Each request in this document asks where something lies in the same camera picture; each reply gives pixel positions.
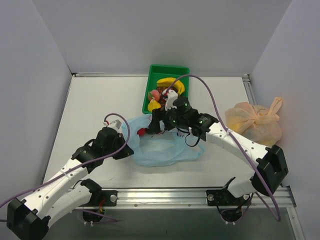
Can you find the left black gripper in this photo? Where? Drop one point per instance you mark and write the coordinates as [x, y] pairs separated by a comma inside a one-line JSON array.
[[124, 149]]

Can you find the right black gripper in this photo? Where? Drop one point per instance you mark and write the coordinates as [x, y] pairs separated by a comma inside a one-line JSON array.
[[155, 122]]

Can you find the yellow banana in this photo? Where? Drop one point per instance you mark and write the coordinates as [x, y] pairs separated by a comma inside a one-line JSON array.
[[166, 82]]

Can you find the red apple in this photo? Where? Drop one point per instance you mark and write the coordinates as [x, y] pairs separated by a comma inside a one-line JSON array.
[[142, 131]]

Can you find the blue printed plastic bag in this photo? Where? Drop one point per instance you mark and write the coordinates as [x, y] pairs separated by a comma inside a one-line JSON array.
[[163, 149]]

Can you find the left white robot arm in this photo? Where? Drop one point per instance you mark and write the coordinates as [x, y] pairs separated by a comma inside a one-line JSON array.
[[32, 217]]

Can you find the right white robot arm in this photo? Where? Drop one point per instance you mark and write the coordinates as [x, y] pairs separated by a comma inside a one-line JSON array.
[[268, 163]]

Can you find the peach fruit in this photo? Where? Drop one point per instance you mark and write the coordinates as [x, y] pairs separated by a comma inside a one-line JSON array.
[[154, 95]]

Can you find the orange plastic bag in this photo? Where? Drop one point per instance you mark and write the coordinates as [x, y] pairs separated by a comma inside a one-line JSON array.
[[257, 123]]

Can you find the red grape bunch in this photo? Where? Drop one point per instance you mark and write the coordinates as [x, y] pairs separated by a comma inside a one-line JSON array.
[[162, 100]]

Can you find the yellow pear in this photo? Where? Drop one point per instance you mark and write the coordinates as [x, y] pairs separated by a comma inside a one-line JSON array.
[[153, 104]]

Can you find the green plastic tray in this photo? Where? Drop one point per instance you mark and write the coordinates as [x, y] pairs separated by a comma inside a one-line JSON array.
[[157, 72]]

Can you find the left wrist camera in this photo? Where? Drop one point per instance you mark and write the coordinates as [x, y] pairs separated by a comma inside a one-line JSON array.
[[116, 124]]

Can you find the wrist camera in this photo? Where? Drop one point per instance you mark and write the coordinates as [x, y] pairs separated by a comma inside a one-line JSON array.
[[170, 97], [116, 124]]

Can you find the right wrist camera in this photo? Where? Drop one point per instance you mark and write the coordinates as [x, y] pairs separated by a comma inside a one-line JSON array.
[[170, 97]]

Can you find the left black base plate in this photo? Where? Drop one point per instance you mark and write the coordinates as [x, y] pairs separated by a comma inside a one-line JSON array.
[[103, 198]]

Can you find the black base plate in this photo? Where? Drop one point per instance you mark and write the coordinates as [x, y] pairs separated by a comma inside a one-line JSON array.
[[103, 198], [219, 197]]

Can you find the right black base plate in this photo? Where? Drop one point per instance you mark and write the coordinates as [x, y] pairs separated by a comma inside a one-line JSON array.
[[219, 197]]

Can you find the aluminium front rail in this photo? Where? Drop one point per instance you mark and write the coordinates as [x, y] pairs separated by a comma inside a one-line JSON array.
[[161, 197]]

